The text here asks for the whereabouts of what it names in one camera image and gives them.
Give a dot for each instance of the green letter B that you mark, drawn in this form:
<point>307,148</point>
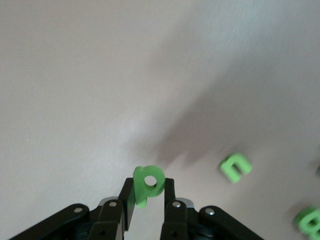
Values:
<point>300,222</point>

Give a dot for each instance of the green letter p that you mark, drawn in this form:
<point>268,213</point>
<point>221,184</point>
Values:
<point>140,190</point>

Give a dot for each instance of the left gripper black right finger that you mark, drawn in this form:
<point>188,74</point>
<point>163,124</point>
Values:
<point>175,222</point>

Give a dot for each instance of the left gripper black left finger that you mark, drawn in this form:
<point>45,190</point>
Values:
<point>107,220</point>

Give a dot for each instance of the brown table cover sheet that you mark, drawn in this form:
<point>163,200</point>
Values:
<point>100,87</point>

